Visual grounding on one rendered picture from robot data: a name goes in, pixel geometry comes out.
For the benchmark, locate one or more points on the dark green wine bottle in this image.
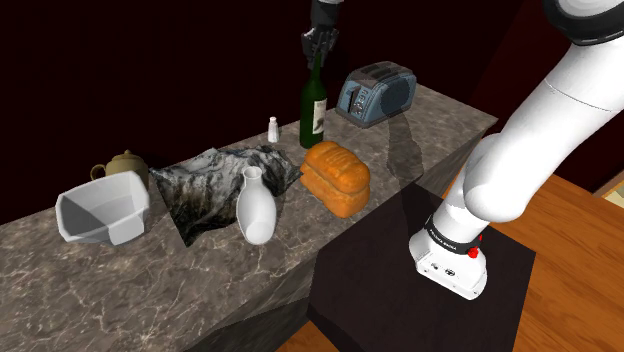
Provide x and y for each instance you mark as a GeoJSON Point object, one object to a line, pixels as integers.
{"type": "Point", "coordinates": [312, 105]}

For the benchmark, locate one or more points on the blue grey toaster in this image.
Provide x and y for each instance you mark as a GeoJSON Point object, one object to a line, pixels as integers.
{"type": "Point", "coordinates": [378, 95]}

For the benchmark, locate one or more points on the black and white marbled cloth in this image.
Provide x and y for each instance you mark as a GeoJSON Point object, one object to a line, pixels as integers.
{"type": "Point", "coordinates": [204, 187]}

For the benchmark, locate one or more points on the orange brown bread loaf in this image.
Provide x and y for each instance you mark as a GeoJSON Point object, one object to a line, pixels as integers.
{"type": "Point", "coordinates": [336, 178]}

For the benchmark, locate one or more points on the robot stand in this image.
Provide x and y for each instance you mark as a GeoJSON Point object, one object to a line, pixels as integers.
{"type": "Point", "coordinates": [370, 287]}

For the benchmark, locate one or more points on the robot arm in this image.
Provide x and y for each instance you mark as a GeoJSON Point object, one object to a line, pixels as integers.
{"type": "Point", "coordinates": [526, 146]}

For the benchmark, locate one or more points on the white vase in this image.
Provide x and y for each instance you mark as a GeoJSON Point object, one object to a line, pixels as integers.
{"type": "Point", "coordinates": [256, 209]}

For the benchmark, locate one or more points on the white angular bowl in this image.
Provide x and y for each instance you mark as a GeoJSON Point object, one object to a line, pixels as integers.
{"type": "Point", "coordinates": [105, 209]}

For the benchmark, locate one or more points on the white salt shaker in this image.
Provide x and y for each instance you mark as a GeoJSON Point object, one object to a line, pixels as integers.
{"type": "Point", "coordinates": [273, 130]}

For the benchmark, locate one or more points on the brown teapot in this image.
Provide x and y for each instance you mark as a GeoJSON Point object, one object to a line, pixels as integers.
{"type": "Point", "coordinates": [128, 163]}

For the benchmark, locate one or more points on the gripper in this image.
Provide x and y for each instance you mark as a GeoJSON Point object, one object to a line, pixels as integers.
{"type": "Point", "coordinates": [325, 15]}

